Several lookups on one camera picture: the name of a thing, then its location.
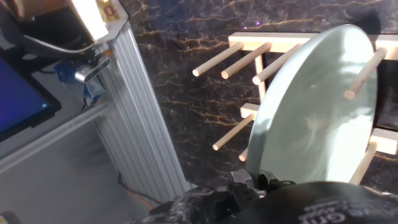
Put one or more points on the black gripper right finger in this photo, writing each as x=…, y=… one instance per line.
x=248, y=186

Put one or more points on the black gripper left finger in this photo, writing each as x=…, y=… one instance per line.
x=199, y=205

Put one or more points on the pale green dish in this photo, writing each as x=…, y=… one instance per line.
x=314, y=118

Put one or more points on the wooden dish rack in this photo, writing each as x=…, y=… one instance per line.
x=280, y=42

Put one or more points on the dark marble pattern mat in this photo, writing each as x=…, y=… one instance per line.
x=202, y=93

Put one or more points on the long aluminium beam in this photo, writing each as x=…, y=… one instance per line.
x=46, y=140

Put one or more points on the black monitor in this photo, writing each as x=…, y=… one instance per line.
x=18, y=99

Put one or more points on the white yellow packet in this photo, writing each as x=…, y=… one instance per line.
x=102, y=18

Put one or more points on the silver cylinder camera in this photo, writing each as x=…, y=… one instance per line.
x=91, y=70

